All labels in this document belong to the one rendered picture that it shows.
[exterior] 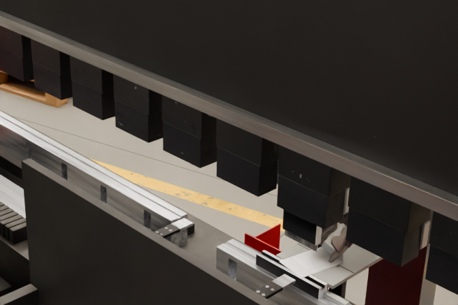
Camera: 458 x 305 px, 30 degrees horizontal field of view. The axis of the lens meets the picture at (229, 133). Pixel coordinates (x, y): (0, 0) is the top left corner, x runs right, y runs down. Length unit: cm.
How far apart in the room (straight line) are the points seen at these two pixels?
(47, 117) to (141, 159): 86
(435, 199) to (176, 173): 339
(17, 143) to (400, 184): 170
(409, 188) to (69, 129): 402
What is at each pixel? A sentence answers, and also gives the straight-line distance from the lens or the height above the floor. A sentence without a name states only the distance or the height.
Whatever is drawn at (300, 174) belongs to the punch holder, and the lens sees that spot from 188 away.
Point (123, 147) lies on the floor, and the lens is 503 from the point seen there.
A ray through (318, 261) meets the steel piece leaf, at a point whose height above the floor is 100.
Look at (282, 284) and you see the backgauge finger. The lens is 200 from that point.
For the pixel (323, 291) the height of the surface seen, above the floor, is 98.
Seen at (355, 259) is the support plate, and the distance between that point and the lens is 212.
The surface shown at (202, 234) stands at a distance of 243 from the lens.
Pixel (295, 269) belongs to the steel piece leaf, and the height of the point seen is 100.
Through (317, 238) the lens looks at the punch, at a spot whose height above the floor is 112.
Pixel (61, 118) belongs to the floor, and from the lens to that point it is 545.
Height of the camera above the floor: 212
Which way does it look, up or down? 24 degrees down
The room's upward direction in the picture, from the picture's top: 2 degrees clockwise
